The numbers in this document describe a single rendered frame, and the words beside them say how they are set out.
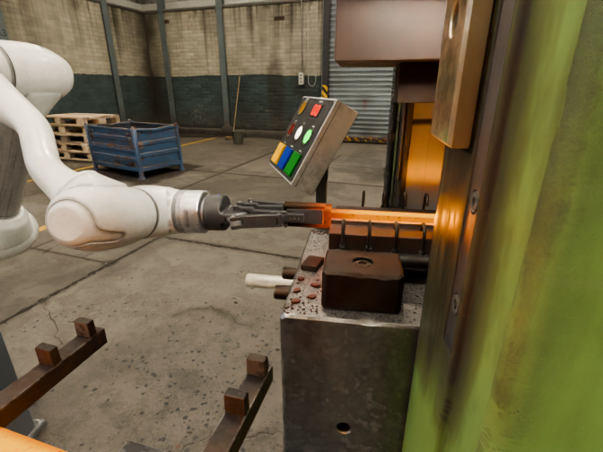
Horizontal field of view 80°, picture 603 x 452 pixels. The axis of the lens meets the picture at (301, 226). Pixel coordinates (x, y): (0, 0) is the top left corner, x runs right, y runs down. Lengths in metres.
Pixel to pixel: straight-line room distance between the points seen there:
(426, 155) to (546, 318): 0.67
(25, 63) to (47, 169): 0.47
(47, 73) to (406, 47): 0.91
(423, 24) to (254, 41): 9.00
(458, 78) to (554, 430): 0.26
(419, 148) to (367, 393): 0.53
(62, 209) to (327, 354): 0.45
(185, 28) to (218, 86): 1.57
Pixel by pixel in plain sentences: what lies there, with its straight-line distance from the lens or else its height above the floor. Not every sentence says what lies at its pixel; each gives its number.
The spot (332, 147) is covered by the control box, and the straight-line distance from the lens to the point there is 1.11.
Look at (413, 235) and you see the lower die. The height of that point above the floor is 0.99.
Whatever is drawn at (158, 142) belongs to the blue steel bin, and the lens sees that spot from 5.73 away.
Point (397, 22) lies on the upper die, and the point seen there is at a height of 1.32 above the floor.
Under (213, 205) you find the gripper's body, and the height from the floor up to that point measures 1.02.
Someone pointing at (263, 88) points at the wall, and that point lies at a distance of 9.43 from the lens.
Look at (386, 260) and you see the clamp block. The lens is 0.59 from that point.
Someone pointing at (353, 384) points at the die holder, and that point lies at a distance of 0.63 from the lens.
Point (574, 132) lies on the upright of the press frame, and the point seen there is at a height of 1.22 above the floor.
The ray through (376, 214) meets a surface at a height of 1.01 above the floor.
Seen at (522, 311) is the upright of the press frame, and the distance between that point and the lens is 0.25.
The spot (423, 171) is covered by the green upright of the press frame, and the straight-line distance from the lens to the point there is 0.89.
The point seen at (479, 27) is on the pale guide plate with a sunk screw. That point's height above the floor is 1.28.
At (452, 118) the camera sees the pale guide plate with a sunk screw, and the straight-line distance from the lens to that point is 0.34.
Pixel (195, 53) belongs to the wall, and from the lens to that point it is 10.36.
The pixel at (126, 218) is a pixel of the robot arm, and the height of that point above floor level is 1.03.
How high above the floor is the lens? 1.24
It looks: 21 degrees down
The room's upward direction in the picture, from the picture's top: straight up
